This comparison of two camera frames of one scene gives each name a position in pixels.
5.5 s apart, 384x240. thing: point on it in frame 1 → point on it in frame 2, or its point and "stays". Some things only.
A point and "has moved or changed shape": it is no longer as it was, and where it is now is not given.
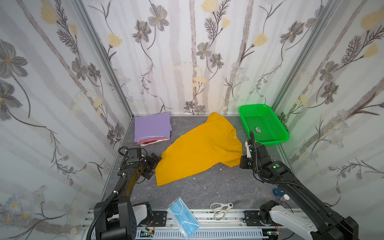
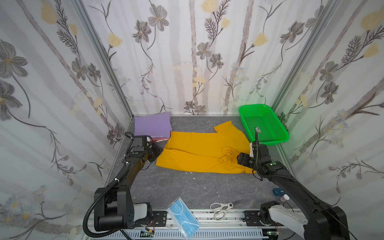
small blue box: [277, 192] stays
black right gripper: [246, 160] stays
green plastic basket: [268, 128] stays
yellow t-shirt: [217, 140] has moved or changed shape
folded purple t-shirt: [152, 127] stays
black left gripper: [151, 163] → [155, 149]
